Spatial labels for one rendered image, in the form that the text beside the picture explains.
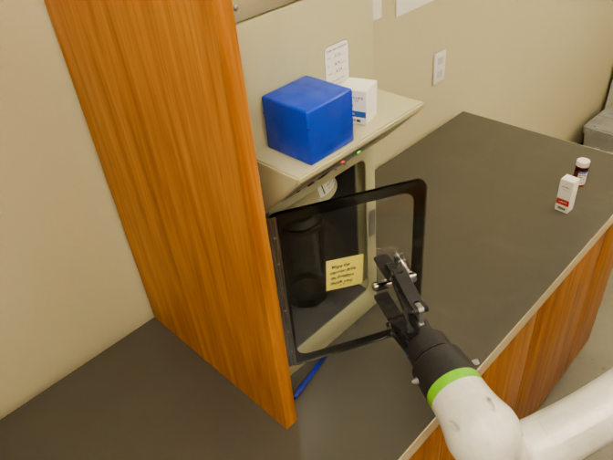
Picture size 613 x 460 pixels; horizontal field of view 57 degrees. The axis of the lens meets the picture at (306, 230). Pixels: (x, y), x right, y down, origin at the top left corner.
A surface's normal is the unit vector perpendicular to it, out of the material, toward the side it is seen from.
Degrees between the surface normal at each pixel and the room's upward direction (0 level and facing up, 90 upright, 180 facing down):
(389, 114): 0
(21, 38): 90
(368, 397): 0
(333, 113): 90
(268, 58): 90
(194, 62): 90
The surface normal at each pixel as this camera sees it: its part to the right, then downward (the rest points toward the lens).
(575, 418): -0.38, -0.58
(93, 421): -0.08, -0.80
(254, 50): 0.71, 0.38
